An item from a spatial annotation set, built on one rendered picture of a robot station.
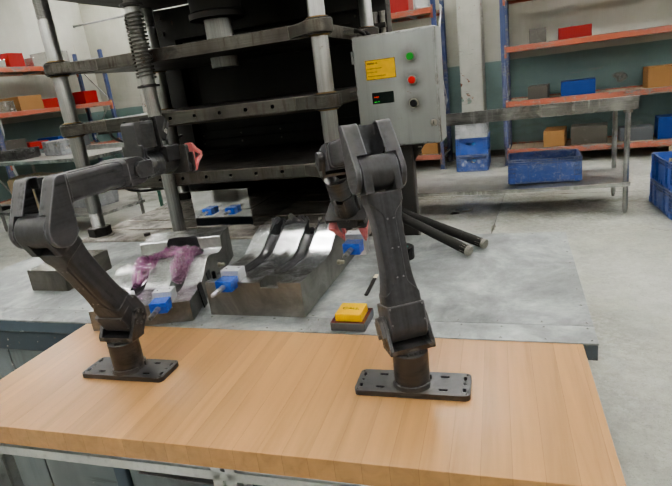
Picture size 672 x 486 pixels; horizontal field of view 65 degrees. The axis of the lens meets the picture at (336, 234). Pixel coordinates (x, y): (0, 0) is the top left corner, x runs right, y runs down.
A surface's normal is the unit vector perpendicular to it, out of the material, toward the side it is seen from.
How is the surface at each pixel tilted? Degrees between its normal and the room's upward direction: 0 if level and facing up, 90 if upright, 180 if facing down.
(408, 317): 75
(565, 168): 92
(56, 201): 90
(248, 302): 90
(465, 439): 0
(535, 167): 93
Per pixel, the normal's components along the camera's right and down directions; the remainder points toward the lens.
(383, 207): 0.22, 0.00
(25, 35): 0.92, 0.00
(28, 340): -0.31, 0.31
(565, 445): -0.12, -0.95
